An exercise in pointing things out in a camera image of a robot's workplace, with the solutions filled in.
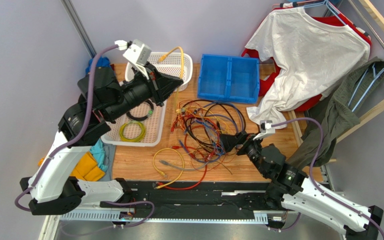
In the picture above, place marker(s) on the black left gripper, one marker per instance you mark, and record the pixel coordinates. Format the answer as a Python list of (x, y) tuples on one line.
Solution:
[(161, 85)]

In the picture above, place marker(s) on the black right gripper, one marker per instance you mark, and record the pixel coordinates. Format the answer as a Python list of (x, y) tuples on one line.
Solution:
[(242, 145)]

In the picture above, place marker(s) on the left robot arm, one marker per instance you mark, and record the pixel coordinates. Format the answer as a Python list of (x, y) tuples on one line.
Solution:
[(53, 190)]

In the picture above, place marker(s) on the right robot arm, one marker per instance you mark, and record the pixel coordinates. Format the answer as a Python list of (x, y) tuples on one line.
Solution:
[(292, 189)]

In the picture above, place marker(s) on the white oval basket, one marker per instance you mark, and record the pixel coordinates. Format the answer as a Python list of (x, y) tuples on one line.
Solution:
[(175, 64)]

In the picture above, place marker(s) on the white rectangular basket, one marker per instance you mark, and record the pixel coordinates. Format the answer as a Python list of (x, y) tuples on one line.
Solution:
[(132, 133)]

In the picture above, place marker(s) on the blue divided bin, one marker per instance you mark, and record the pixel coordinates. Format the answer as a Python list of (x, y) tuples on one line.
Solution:
[(229, 78)]

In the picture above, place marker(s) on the blue cloth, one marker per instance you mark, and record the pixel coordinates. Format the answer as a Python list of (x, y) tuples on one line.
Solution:
[(102, 62)]

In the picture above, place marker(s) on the grey cloth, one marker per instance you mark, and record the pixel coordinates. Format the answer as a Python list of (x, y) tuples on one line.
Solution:
[(110, 151)]

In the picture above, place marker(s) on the red garment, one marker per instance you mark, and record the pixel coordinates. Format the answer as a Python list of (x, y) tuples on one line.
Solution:
[(338, 20)]

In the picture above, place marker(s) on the cyan cloth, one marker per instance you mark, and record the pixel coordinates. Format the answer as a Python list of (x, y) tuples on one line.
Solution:
[(99, 154)]

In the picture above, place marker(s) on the yellow cloth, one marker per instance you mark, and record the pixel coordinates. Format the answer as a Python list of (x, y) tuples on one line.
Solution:
[(87, 169)]

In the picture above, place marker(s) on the olive green garment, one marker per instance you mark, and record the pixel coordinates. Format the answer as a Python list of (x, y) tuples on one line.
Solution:
[(335, 116)]

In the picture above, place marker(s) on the white t-shirt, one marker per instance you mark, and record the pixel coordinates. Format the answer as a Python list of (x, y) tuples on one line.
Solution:
[(305, 56)]

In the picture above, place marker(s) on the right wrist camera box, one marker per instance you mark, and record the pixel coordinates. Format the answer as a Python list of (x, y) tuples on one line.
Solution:
[(265, 130)]

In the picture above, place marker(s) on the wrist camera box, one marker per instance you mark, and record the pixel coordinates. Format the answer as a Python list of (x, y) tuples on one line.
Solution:
[(137, 52), (265, 130)]

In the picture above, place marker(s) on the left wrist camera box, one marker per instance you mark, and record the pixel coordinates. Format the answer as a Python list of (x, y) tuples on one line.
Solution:
[(137, 52)]

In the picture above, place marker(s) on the wooden clothes rack frame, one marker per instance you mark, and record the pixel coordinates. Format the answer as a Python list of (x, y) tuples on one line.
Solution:
[(371, 66)]

